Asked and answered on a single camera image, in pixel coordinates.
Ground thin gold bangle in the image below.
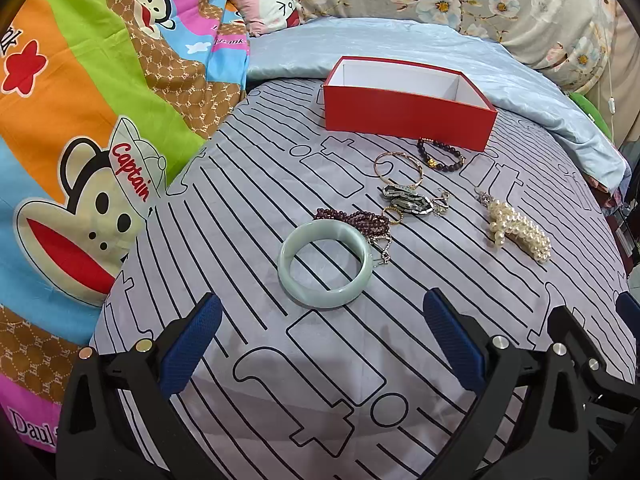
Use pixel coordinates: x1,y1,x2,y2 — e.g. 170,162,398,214
375,151,426,187

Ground green object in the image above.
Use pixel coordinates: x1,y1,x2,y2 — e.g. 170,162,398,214
570,91,613,141

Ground grey line-print bedsheet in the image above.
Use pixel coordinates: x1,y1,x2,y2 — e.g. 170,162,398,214
90,77,632,480

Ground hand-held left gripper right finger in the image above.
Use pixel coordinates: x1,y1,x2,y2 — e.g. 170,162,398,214
422,287,596,480

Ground colourful cartoon monkey blanket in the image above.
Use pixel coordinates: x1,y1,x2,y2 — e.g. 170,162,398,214
0,0,251,453

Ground garnet bead necklace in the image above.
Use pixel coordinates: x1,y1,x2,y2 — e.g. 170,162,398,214
314,206,397,266

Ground light blue blanket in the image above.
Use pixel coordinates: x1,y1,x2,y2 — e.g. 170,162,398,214
246,17,632,193

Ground pink cartoon pillow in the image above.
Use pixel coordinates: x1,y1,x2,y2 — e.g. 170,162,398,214
221,0,305,38

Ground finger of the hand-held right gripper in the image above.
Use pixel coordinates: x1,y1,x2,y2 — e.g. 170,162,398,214
547,305,640,411
615,292,640,331

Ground silver chain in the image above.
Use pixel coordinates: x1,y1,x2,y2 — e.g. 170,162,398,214
427,187,452,219

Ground dark purple bead bracelet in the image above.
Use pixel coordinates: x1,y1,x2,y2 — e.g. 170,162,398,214
416,137,468,172

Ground pale green jade bangle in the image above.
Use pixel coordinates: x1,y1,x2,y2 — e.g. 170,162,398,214
277,222,373,308

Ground white pearl bracelet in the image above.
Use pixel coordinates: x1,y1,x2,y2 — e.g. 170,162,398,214
475,187,552,264

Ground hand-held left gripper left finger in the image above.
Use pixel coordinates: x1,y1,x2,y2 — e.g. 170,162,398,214
57,291,223,480

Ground silver green brooch bracelet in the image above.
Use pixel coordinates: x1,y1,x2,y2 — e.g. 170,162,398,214
381,183,436,217

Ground red cardboard box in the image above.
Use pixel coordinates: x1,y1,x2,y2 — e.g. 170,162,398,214
322,56,499,153

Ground grey floral quilt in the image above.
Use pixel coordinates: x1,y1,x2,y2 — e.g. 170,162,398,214
240,0,626,96

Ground white cord with switch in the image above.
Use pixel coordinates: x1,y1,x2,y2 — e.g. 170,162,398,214
597,5,621,126

